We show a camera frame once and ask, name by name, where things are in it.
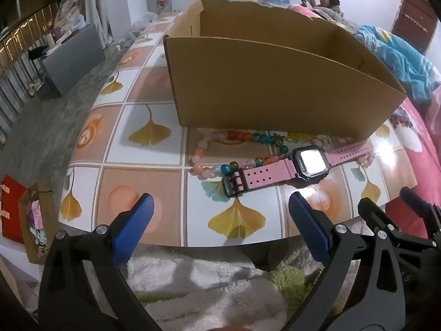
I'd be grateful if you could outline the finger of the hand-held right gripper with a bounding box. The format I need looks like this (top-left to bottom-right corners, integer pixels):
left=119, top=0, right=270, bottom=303
left=358, top=198, right=441, bottom=249
left=400, top=186, right=441, bottom=230

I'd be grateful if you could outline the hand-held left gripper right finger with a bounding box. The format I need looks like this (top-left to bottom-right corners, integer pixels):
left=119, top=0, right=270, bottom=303
left=286, top=192, right=406, bottom=331

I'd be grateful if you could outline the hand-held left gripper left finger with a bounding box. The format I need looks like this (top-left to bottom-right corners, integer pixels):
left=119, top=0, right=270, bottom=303
left=38, top=193, right=162, bottom=331

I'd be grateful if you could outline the pink strap smartwatch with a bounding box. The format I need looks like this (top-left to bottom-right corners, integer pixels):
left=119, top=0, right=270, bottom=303
left=220, top=141, right=375, bottom=199

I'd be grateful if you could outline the multicoloured bead bracelet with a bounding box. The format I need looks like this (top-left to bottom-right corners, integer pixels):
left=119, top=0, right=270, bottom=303
left=188, top=129, right=289, bottom=180

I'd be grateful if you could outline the large cardboard box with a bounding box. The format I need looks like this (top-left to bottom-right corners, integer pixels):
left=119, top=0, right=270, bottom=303
left=163, top=0, right=408, bottom=139

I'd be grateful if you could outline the pink floral blanket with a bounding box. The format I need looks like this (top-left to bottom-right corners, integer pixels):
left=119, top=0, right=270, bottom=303
left=289, top=3, right=441, bottom=235

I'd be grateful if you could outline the small cardboard tray of trinkets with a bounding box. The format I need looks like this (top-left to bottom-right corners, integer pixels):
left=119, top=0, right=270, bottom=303
left=18, top=183, right=58, bottom=265

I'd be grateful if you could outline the fluffy white green blanket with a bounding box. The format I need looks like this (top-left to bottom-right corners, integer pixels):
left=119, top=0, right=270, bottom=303
left=127, top=241, right=347, bottom=331

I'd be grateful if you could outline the red gift bag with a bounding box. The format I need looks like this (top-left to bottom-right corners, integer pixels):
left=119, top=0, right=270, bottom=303
left=0, top=174, right=29, bottom=242

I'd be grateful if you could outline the blue printed blanket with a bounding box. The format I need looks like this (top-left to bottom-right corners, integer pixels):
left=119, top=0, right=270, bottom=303
left=355, top=24, right=441, bottom=101

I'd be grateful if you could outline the grey board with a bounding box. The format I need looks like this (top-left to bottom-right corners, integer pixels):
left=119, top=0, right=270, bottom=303
left=43, top=23, right=106, bottom=98

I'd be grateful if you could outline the brown wooden door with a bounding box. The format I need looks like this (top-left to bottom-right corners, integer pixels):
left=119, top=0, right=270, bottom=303
left=392, top=0, right=440, bottom=54

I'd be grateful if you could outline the grey blanket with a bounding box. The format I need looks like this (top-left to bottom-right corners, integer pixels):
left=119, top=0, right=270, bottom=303
left=310, top=7, right=359, bottom=32

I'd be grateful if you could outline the white plastic bag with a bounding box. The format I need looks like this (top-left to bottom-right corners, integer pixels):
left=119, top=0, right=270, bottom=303
left=132, top=12, right=160, bottom=34

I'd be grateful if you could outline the white curtain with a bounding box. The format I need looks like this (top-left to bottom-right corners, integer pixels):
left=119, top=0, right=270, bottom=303
left=83, top=0, right=132, bottom=46

